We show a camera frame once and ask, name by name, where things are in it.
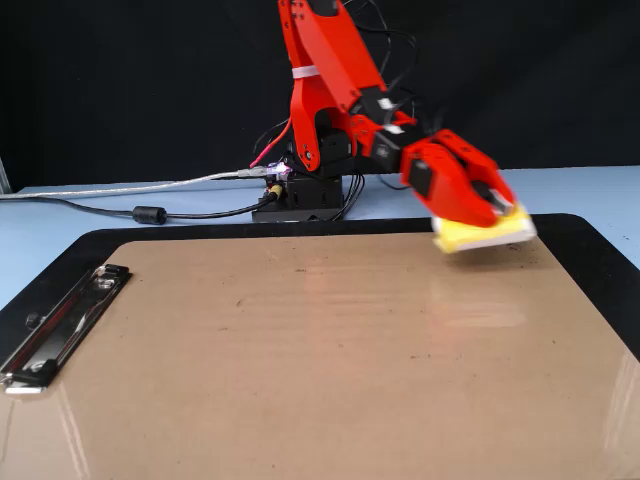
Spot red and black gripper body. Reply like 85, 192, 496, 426
398, 132, 467, 200

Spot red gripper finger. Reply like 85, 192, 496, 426
422, 163, 502, 227
433, 128, 520, 212

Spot yellow sponge with black knob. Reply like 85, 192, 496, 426
431, 202, 537, 255

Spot black rectangular desk mat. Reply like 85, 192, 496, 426
0, 213, 640, 364

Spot brown hardboard clipboard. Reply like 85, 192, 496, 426
0, 232, 640, 480

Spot black backdrop cloth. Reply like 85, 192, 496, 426
0, 0, 640, 194

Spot silver metal clipboard clip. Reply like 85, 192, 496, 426
0, 263, 134, 396

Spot black servo wires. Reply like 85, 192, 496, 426
339, 0, 451, 221

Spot thin red wire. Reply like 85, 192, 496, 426
249, 117, 295, 169

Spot silver braided USB cable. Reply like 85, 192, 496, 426
0, 164, 271, 201

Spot black power cable with ferrite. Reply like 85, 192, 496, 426
0, 192, 286, 226

